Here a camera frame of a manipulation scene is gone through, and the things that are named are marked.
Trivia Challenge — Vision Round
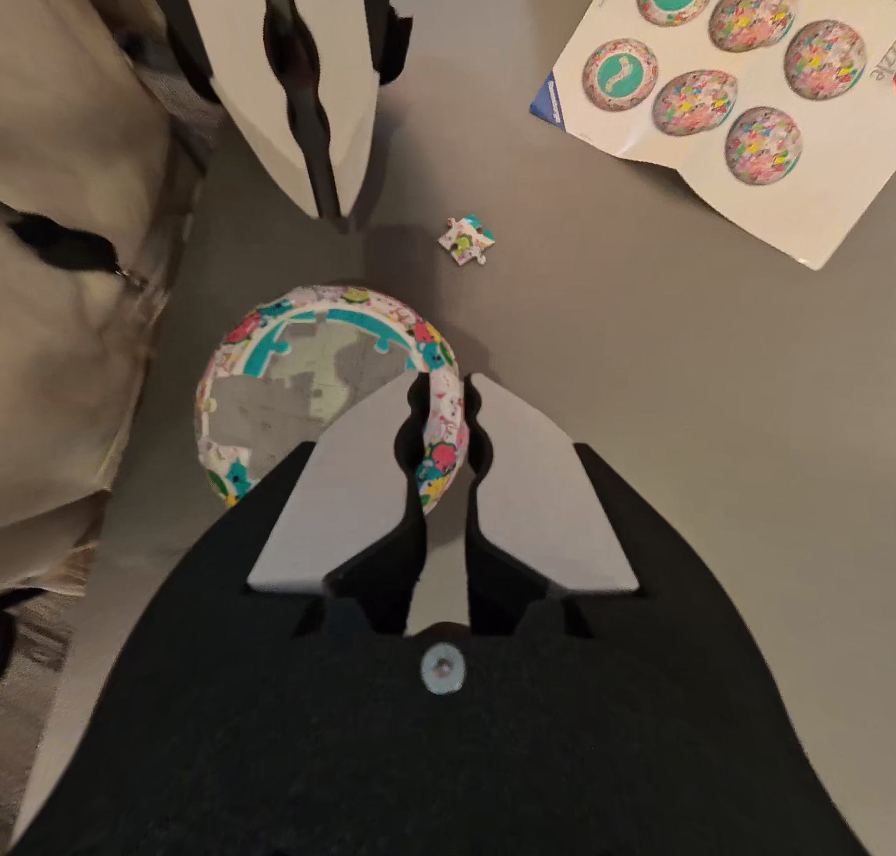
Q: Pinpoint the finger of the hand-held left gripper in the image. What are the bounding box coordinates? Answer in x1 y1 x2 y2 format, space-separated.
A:
289 0 384 218
174 0 331 220

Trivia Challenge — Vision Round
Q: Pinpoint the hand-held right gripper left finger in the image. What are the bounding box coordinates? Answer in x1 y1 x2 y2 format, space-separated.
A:
246 372 431 637

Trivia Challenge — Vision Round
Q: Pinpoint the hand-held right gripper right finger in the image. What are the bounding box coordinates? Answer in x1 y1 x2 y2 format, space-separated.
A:
462 372 641 637

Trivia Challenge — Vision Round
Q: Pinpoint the colourful puzzle ball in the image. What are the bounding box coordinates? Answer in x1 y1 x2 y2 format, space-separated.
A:
195 284 469 508

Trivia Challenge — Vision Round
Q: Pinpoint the white multicolour puzzle piece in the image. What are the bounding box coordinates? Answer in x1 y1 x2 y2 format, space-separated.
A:
437 214 498 267

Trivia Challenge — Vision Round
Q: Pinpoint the person's cream hoodie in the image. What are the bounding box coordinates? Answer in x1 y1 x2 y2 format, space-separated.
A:
0 0 225 594

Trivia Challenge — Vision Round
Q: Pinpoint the paper instruction sheet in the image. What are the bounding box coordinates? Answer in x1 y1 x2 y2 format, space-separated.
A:
528 0 896 271

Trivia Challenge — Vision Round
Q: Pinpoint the black strap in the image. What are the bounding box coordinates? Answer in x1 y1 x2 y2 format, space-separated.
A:
10 212 151 293

